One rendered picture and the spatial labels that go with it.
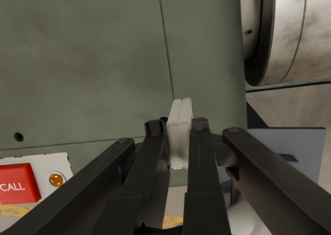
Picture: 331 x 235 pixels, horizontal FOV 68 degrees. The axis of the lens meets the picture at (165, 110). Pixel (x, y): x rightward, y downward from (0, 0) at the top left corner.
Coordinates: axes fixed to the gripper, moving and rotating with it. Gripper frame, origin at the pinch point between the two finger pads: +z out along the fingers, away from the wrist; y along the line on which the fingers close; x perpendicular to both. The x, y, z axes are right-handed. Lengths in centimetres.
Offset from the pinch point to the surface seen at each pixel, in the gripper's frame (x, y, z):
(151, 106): -1.1, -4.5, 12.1
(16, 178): -9.2, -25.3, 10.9
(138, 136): -5.1, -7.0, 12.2
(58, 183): -10.9, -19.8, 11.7
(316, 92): -37, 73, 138
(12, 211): -109, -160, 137
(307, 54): 2.1, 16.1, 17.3
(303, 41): 3.9, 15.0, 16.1
